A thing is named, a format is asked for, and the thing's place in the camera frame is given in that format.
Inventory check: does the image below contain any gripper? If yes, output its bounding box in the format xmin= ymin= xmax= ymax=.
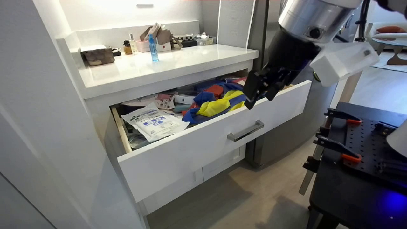
xmin=243 ymin=28 xmax=321 ymax=110

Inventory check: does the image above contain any white drawer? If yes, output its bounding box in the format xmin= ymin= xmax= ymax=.
xmin=110 ymin=68 xmax=312 ymax=204

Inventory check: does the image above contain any red cloth item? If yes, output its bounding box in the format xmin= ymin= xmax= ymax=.
xmin=203 ymin=84 xmax=225 ymax=99

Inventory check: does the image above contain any stainless steel refrigerator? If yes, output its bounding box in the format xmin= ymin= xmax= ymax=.
xmin=245 ymin=0 xmax=338 ymax=168

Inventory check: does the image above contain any blue and yellow cloth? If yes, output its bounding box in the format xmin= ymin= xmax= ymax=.
xmin=182 ymin=81 xmax=247 ymax=125

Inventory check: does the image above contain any clear plastic container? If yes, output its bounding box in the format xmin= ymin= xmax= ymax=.
xmin=194 ymin=32 xmax=217 ymax=46

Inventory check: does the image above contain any small white box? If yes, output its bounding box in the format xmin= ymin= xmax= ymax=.
xmin=174 ymin=93 xmax=199 ymax=106

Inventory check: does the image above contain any white cabinet door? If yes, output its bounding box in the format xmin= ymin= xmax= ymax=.
xmin=202 ymin=145 xmax=246 ymax=182
xmin=140 ymin=168 xmax=204 ymax=215

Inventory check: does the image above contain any flat black case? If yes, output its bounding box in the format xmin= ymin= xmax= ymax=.
xmin=173 ymin=39 xmax=198 ymax=49

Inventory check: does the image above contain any pink patterned paper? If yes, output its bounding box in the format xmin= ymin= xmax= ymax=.
xmin=155 ymin=93 xmax=176 ymax=110

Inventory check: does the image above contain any white packet with blue print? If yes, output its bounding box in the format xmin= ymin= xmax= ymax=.
xmin=122 ymin=102 xmax=190 ymax=143

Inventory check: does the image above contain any bundle of brown paper bags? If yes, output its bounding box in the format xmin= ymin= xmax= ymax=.
xmin=140 ymin=23 xmax=184 ymax=50

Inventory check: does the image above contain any blue spray bottle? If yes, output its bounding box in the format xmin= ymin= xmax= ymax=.
xmin=148 ymin=34 xmax=159 ymax=63

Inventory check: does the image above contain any pink and white box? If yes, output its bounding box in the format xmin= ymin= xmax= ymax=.
xmin=136 ymin=39 xmax=172 ymax=53

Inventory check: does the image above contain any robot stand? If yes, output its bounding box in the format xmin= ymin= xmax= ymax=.
xmin=306 ymin=102 xmax=407 ymax=229

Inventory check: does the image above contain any glass table with wooden legs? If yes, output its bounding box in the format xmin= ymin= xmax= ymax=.
xmin=371 ymin=33 xmax=407 ymax=66

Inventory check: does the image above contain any clear perfume bottle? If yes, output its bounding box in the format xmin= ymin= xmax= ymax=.
xmin=129 ymin=33 xmax=139 ymax=55

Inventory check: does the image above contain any white chair with orange cushion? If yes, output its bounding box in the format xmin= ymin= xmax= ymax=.
xmin=370 ymin=22 xmax=407 ymax=40

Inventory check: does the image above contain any brown woven pouch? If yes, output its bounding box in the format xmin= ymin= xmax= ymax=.
xmin=81 ymin=48 xmax=116 ymax=67

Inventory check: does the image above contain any flat white box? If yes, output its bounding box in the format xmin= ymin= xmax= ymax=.
xmin=79 ymin=44 xmax=107 ymax=52

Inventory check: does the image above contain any silver drawer handle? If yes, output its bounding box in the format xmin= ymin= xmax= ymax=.
xmin=227 ymin=120 xmax=265 ymax=142

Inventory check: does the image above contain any black clamp with orange handle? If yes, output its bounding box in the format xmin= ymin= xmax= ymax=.
xmin=319 ymin=108 xmax=363 ymax=137
xmin=298 ymin=134 xmax=363 ymax=196

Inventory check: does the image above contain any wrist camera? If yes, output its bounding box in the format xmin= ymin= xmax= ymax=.
xmin=310 ymin=41 xmax=381 ymax=87

